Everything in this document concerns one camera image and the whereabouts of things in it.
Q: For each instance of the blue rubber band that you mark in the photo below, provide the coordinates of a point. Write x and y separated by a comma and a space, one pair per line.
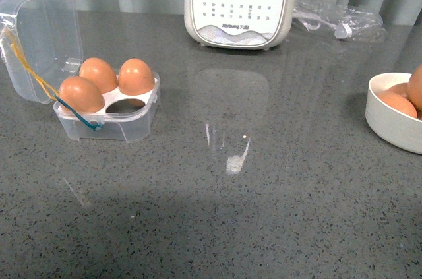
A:
93, 126

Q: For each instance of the yellow rubber band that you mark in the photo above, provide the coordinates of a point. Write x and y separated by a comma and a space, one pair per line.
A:
19, 53

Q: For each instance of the white round bowl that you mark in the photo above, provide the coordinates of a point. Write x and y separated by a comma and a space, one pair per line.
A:
389, 124

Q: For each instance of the clear plastic bag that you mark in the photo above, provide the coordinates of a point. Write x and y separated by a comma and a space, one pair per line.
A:
321, 17

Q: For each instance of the white power cable plug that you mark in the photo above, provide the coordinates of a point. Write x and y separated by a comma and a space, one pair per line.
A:
343, 31

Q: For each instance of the brown egg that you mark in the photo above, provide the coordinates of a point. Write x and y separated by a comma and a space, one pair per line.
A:
81, 94
414, 88
100, 73
398, 103
400, 89
135, 77

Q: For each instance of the white Joyoung soymilk maker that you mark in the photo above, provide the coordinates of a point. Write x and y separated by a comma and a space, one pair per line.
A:
238, 24

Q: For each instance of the clear plastic egg box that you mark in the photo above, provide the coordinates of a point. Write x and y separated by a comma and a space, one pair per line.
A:
48, 31

